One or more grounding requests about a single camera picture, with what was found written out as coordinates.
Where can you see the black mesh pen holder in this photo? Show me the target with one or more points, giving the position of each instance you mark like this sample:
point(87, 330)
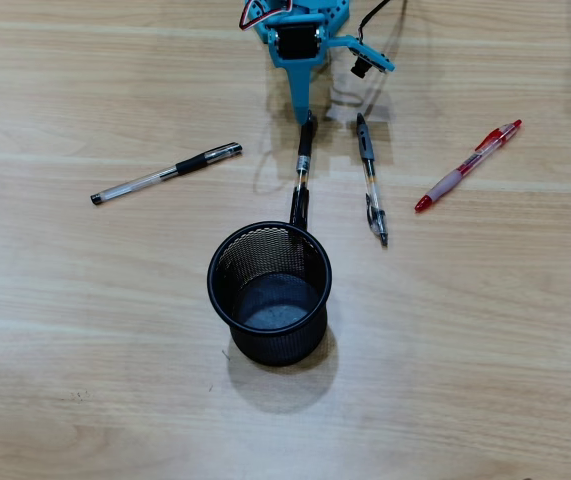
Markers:
point(275, 350)

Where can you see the black retractable pen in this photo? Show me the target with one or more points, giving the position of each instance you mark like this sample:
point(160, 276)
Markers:
point(305, 145)

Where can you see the blue perforated robot base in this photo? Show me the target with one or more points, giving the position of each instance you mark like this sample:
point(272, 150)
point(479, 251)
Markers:
point(332, 20)

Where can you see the capped clear gel pen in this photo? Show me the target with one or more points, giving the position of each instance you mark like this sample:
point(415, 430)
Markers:
point(155, 175)

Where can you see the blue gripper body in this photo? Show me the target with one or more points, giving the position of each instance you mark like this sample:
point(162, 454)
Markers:
point(295, 50)

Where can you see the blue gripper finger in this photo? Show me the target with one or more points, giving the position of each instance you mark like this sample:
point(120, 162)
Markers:
point(299, 90)

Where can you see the red retractable pen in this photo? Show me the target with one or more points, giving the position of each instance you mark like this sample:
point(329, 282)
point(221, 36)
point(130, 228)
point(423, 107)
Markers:
point(445, 186)

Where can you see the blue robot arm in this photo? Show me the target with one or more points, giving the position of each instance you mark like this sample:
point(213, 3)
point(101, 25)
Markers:
point(270, 6)

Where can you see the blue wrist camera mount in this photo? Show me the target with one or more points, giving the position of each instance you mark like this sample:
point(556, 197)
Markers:
point(375, 60)

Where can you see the grey grip clear pen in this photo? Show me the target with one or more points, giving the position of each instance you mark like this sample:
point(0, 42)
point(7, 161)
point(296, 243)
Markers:
point(367, 150)

